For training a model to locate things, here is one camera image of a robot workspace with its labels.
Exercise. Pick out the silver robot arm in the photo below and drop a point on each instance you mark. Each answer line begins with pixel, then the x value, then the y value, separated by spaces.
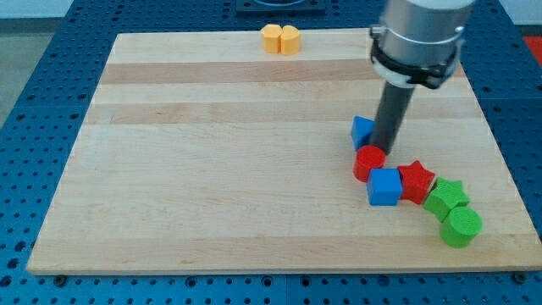
pixel 426 20

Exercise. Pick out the blue cube block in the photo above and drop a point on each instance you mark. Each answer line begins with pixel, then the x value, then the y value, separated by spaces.
pixel 384 187

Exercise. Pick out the wooden board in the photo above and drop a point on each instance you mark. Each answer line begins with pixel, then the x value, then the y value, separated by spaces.
pixel 202 154

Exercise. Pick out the blue triangular block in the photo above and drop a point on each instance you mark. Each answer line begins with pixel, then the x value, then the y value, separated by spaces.
pixel 361 131

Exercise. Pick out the red cylinder block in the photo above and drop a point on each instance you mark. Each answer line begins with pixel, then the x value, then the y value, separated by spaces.
pixel 368 157

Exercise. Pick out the yellow heart block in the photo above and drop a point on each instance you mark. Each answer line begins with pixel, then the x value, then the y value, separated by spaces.
pixel 290 40

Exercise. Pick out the yellow hexagon block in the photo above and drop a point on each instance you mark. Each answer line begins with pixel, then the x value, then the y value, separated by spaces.
pixel 271 34

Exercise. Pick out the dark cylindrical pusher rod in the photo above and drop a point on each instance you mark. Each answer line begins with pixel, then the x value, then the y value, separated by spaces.
pixel 390 114

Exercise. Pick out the red star block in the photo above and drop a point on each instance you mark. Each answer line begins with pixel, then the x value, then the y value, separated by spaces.
pixel 416 181

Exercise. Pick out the green star block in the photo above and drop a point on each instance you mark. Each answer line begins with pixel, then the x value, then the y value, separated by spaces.
pixel 445 196

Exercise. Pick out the green cylinder block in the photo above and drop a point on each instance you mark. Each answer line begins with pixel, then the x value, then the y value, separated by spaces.
pixel 460 227

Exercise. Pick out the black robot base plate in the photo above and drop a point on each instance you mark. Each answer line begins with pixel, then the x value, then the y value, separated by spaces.
pixel 279 6

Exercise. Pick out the black cable clamp on arm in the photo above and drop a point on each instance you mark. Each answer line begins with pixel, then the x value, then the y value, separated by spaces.
pixel 406 63

